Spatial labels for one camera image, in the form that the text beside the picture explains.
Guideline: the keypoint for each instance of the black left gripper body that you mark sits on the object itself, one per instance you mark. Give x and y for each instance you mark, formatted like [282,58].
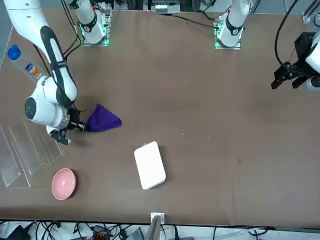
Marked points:
[303,45]

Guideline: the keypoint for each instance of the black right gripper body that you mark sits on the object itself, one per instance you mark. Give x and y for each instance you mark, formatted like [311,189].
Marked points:
[75,117]

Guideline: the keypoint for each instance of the purple microfibre towel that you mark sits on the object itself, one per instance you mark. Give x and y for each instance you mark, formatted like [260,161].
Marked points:
[102,120]

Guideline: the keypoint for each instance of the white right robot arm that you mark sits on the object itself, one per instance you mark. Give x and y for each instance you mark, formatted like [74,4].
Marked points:
[25,22]

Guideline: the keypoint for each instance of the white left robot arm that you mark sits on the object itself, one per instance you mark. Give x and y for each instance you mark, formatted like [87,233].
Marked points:
[233,22]

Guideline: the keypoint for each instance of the clear acrylic stepped storage rack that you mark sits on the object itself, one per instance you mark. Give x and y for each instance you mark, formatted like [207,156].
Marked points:
[25,155]

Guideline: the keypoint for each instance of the pink bowl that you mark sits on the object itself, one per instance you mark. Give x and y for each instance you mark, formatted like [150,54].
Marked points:
[63,183]

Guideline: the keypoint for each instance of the clear plastic bottle blue cap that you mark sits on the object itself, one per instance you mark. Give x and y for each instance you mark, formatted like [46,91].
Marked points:
[25,66]

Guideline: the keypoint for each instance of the black box with orange ports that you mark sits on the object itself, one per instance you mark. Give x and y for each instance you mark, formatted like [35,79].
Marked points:
[100,234]

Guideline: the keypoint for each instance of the grey foot pedal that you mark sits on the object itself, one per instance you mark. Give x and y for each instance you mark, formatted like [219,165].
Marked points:
[137,235]

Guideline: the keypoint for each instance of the white power strip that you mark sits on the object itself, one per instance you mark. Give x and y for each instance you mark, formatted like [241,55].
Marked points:
[162,8]

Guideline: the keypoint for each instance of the aluminium profile post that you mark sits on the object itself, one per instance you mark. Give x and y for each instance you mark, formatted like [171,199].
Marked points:
[310,11]

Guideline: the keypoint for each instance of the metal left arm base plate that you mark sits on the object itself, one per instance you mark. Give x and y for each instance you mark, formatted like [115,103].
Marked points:
[237,46]

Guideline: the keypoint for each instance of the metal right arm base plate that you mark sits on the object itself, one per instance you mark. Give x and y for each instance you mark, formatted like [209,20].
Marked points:
[107,32]

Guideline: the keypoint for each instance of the silver camera pole with bracket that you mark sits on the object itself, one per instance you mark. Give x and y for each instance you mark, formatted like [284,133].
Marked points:
[155,227]

